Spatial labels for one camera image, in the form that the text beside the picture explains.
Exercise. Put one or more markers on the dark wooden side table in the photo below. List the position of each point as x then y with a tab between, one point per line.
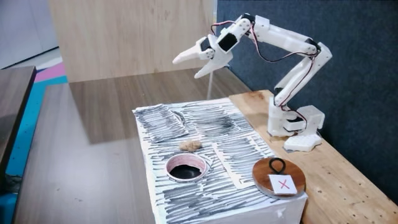
15	105

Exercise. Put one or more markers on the light wooden plank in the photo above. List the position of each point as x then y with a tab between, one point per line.
342	186

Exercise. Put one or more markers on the white paper with red cross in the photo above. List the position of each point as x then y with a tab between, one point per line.
283	185

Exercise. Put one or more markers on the light wood panel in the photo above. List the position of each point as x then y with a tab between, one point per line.
130	37

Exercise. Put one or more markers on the white box with black scribbles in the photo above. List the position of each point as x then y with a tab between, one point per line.
217	202

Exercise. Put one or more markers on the brown debris clump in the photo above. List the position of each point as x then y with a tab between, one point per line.
190	145

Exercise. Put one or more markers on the round wooden lid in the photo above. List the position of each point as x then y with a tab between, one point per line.
261	177

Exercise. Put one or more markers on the grey felt partition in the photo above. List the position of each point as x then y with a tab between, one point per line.
357	93

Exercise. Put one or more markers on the scribbled paper sheet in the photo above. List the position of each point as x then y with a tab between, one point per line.
158	124
217	119
242	161

